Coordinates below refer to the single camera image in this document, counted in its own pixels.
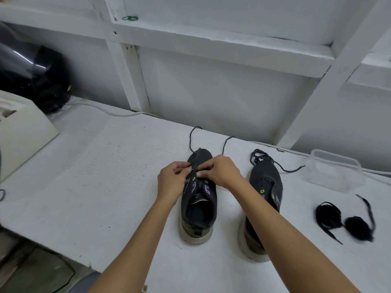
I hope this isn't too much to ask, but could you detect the person's right hand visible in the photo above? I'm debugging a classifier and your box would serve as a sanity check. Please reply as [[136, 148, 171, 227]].
[[197, 154, 245, 190]]

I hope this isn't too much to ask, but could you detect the person's left hand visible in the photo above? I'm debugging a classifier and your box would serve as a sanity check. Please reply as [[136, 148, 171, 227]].
[[157, 161, 192, 208]]

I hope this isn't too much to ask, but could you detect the black shoelace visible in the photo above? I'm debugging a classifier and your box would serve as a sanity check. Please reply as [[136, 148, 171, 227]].
[[187, 126, 236, 172], [344, 194, 376, 243], [250, 148, 306, 174], [315, 202, 344, 245]]

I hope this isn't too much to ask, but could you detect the person's left forearm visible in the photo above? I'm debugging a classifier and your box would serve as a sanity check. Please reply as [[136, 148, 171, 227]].
[[87, 195, 184, 293]]

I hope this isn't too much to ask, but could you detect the person's right forearm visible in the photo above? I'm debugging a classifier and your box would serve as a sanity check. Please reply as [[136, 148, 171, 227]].
[[228, 177, 361, 293]]

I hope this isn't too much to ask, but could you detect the black sneaker with purple accents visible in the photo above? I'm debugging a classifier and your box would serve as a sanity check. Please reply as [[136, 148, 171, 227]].
[[179, 148, 218, 245], [238, 158, 284, 263]]

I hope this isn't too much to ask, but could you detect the clear plastic container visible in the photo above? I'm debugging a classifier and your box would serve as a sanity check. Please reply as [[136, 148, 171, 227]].
[[298, 149, 366, 193]]

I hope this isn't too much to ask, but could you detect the coiled black shoelace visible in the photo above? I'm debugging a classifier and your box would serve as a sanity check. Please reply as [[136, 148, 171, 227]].
[[315, 202, 344, 245], [344, 194, 376, 243]]

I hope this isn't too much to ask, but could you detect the white cardboard box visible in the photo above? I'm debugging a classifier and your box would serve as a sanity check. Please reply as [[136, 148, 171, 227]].
[[0, 90, 60, 182]]

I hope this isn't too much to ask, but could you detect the black helmet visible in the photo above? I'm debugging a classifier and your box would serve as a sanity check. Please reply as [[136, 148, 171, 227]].
[[0, 21, 72, 115]]

